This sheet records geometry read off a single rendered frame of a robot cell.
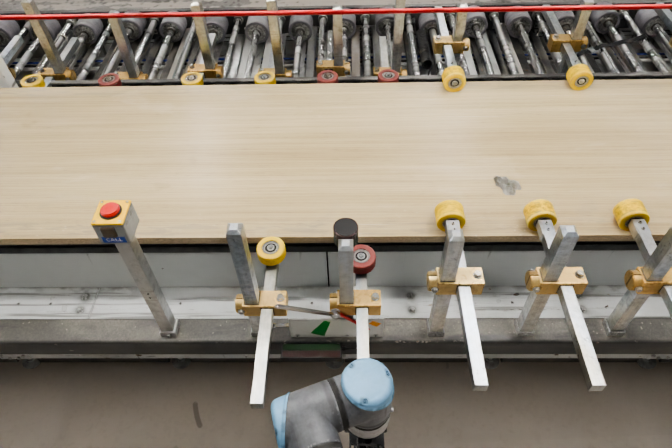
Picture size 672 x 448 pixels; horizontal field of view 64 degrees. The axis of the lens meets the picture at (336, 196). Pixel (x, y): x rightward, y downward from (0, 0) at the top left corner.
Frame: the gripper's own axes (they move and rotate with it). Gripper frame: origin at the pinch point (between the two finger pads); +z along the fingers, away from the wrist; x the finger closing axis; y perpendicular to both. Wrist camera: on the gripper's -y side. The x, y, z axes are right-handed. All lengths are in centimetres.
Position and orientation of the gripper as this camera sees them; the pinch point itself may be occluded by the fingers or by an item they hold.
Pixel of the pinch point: (365, 439)
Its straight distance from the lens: 132.8
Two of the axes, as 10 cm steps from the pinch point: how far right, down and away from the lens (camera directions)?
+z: 0.3, 6.8, 7.3
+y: -0.1, 7.4, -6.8
